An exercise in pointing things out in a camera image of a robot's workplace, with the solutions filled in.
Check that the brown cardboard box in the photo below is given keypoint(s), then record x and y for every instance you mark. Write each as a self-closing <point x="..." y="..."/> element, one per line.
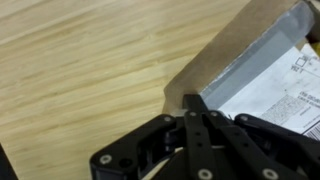
<point x="220" y="50"/>

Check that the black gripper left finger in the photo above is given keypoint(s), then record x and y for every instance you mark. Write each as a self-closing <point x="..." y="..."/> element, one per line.
<point x="140" y="150"/>

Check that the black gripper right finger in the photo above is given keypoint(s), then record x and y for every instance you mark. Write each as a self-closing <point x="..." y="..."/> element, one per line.
<point x="253" y="143"/>

